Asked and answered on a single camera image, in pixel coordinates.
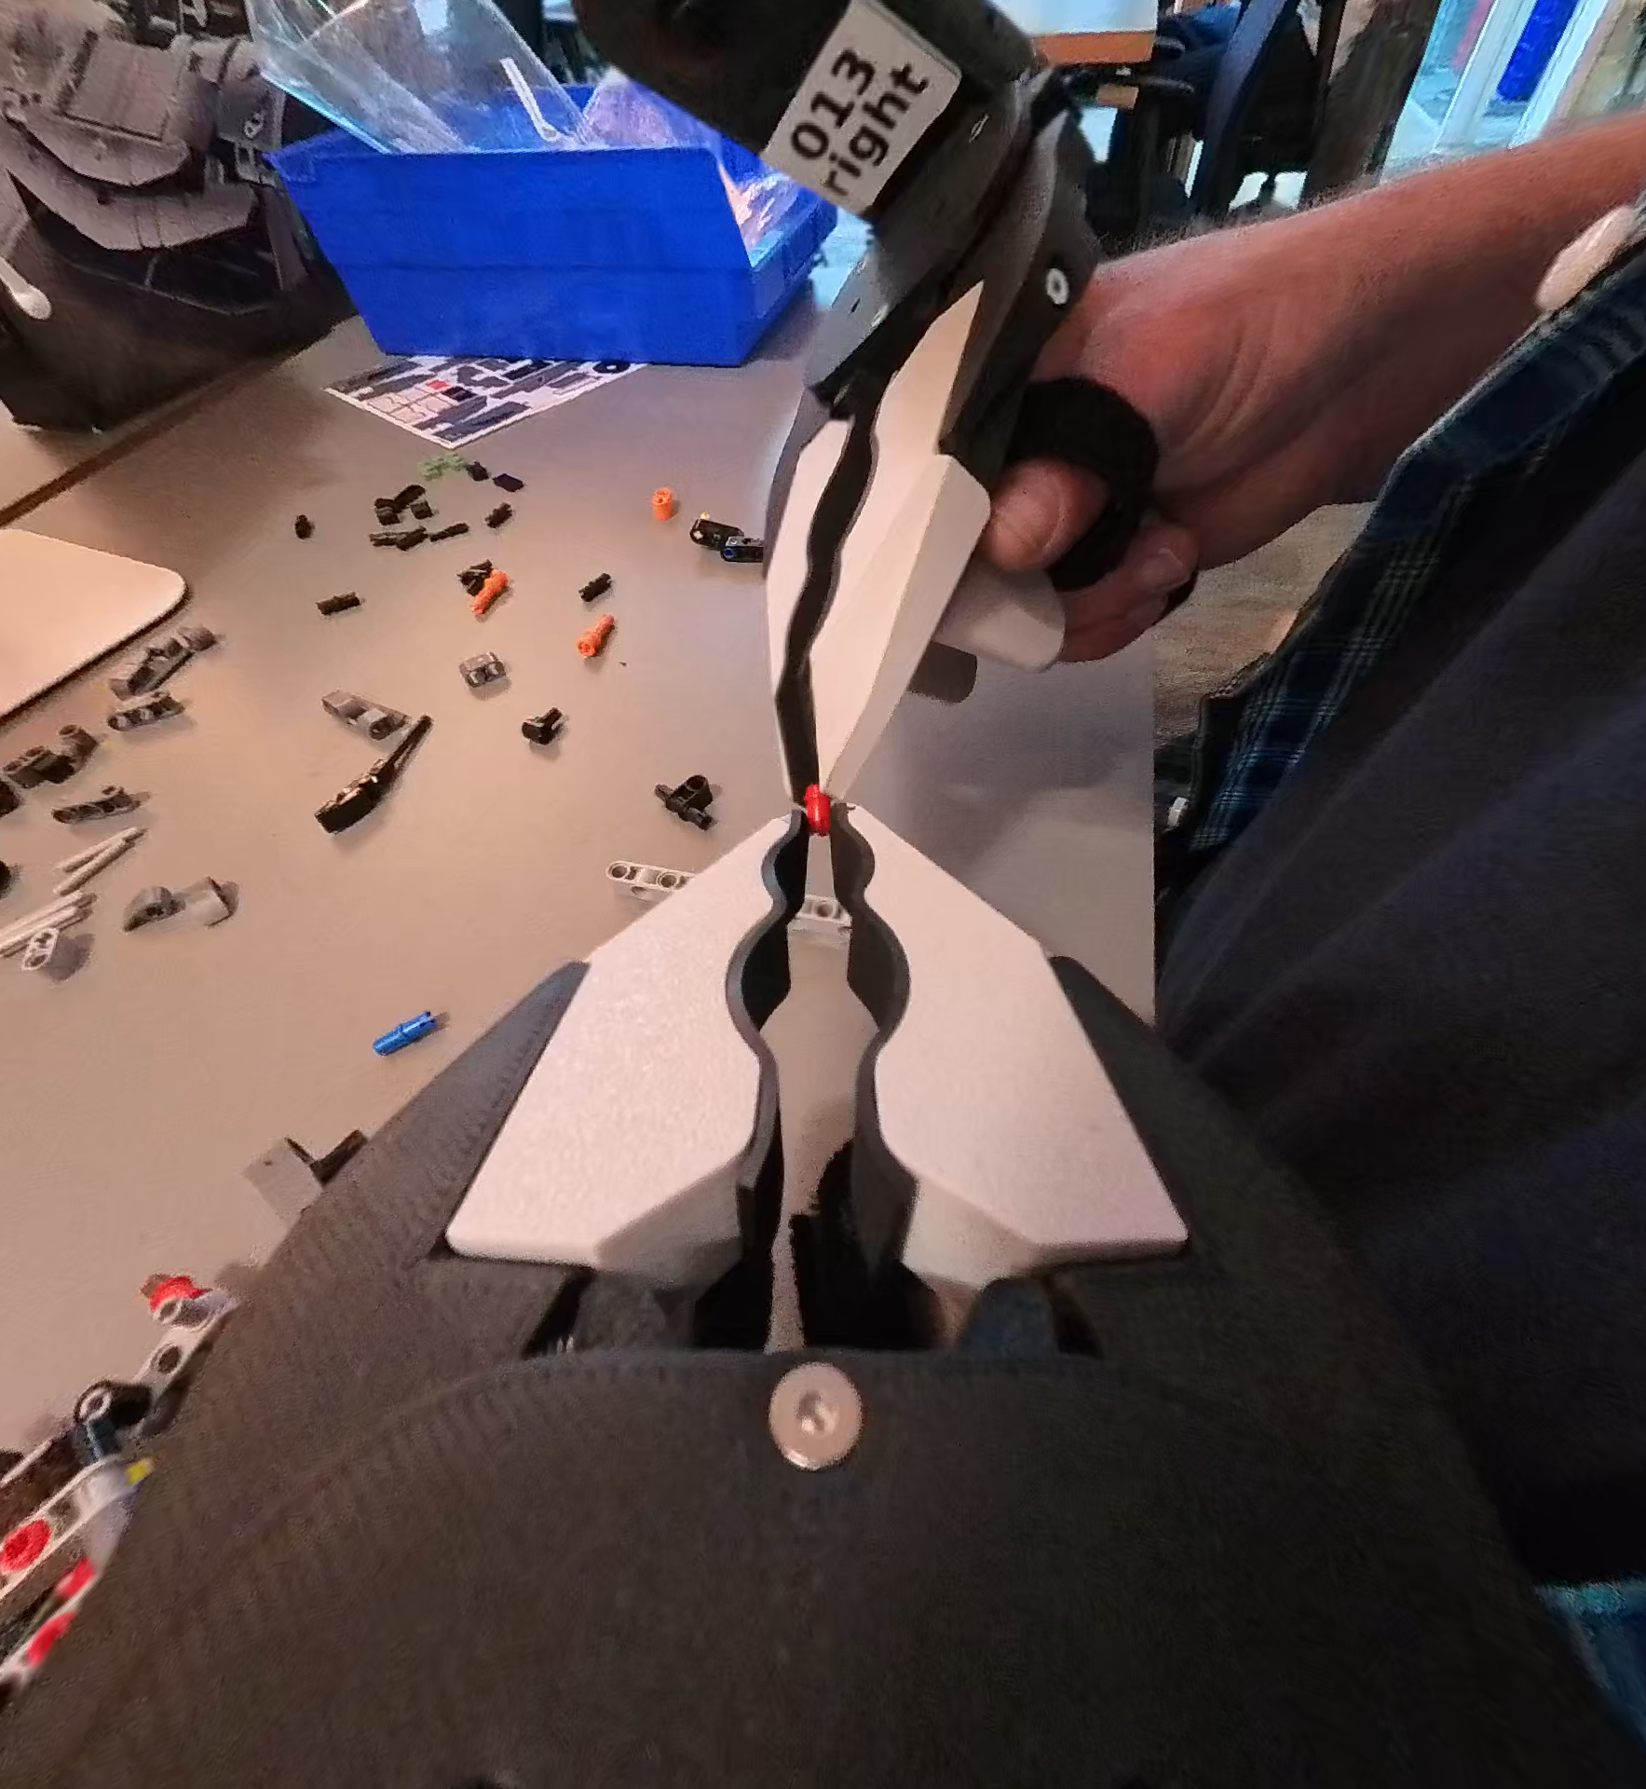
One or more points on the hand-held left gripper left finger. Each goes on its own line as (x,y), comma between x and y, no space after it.
(614,1105)

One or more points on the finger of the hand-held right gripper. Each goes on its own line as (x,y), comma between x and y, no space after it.
(787,561)
(906,561)

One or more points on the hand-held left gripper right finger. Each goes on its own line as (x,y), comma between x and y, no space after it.
(1032,1105)

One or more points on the light grey lego beam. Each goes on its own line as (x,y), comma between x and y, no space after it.
(648,879)

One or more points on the small red lego piece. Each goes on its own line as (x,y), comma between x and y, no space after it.
(817,809)

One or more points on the person's right forearm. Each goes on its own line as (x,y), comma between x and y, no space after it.
(1493,280)

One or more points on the black and blue lego connector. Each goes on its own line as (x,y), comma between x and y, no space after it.
(722,535)

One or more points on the blue lego pin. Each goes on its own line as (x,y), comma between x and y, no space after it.
(409,1036)

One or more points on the black lego pin connector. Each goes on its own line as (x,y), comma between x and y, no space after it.
(682,802)

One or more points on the small grey lego brick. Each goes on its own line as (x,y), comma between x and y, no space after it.
(483,673)

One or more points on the lego sticker sheet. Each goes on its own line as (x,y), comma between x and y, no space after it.
(474,399)

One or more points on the long black lego piece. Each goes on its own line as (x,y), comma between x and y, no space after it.
(373,778)

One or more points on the grey lego connector piece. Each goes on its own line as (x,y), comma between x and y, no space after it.
(355,711)

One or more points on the scattered black and grey lego pieces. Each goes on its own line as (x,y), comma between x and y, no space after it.
(152,669)

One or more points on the partly built colourful lego model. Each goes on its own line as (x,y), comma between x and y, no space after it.
(13,1539)

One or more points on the person's right hand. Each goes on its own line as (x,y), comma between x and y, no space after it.
(1256,378)

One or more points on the black office chair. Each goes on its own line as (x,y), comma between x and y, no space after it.
(1228,99)

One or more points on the blue plastic bin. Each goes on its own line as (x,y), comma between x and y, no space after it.
(529,239)

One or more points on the dark navy sweater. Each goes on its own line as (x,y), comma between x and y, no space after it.
(1466,1119)

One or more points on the clear plastic bags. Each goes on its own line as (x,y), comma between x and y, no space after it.
(390,70)

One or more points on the grey brick model ship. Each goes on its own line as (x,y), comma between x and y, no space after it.
(111,280)

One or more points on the grey lego bracket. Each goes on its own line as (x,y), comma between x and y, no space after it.
(285,1177)

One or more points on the white rounded base plate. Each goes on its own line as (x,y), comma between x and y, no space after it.
(40,630)

